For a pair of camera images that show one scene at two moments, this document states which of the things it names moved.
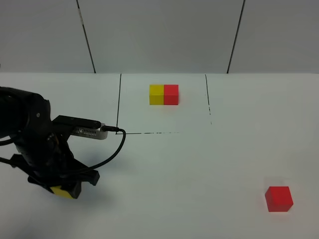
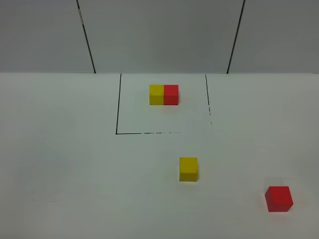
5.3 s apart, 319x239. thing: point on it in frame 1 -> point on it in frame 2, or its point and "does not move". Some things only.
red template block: [171, 94] does not move
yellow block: [61, 193] -> [188, 169]
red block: [278, 198] does not move
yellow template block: [156, 94] does not move
